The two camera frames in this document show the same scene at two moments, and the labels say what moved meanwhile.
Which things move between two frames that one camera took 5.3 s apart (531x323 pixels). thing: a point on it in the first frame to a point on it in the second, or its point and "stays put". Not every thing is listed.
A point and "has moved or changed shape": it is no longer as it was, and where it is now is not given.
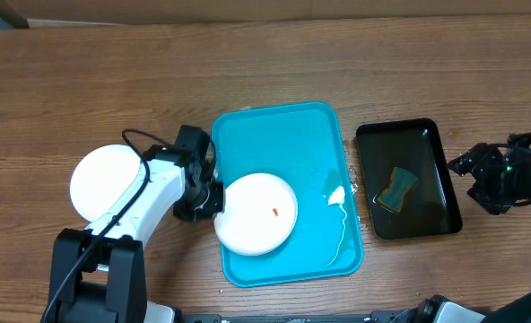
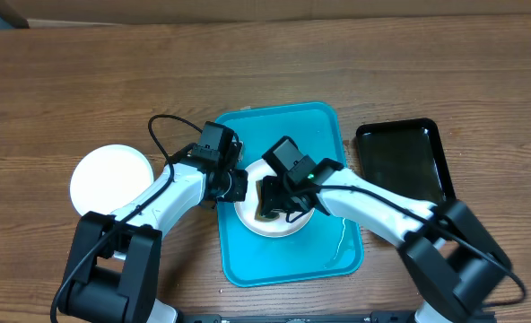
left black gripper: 217,205 to 239,192
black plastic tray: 430,205 stays put
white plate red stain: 260,214 has moved or changed shape
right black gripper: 477,164 to 277,187
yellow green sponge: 401,181 to 258,215
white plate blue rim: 100,175 stays put
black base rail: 378,317 stays put
